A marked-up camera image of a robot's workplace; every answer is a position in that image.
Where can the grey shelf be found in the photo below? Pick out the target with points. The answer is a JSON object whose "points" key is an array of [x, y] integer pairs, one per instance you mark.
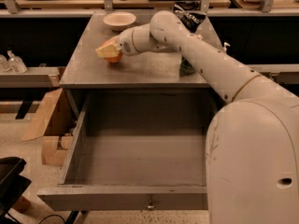
{"points": [[34, 77], [280, 73]]}

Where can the grey right shelf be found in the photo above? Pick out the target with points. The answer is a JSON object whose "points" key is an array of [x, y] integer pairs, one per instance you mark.
{"points": [[280, 73]]}

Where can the white ceramic bowl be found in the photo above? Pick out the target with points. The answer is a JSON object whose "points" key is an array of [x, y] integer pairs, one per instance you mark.
{"points": [[119, 21]]}

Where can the clear plastic bottle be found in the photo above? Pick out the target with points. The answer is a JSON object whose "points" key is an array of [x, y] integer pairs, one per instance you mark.
{"points": [[4, 63], [16, 63]]}

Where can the green soda can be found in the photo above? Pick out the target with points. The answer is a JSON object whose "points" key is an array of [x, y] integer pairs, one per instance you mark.
{"points": [[186, 68]]}

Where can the grey open top drawer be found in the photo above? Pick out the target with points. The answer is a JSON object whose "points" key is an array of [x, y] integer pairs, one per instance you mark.
{"points": [[132, 146]]}

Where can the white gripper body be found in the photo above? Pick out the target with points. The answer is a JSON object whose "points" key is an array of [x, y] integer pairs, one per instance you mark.
{"points": [[125, 43]]}

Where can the white pump bottle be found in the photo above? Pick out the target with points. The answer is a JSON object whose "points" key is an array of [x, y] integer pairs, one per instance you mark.
{"points": [[226, 46]]}

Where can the orange fruit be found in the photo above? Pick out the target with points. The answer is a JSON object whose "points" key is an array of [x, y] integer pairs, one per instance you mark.
{"points": [[116, 59]]}

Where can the blue chip bag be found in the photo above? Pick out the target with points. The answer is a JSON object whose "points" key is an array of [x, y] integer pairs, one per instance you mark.
{"points": [[191, 20]]}

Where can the black chair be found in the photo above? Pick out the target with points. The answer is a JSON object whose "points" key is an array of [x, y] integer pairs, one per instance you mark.
{"points": [[12, 187]]}

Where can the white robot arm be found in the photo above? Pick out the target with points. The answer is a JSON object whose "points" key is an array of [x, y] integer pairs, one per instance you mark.
{"points": [[252, 143]]}

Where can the metal drawer knob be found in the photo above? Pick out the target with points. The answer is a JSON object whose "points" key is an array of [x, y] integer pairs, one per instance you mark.
{"points": [[150, 206]]}

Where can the cardboard box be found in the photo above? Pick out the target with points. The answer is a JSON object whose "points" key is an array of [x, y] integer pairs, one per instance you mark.
{"points": [[53, 123]]}

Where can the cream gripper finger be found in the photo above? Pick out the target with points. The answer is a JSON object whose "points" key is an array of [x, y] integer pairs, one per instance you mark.
{"points": [[109, 50]]}

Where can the grey cabinet counter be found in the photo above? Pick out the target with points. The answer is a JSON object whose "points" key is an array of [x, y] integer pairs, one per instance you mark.
{"points": [[86, 70]]}

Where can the grey left shelf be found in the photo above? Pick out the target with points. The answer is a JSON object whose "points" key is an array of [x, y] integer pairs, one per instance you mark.
{"points": [[34, 77]]}

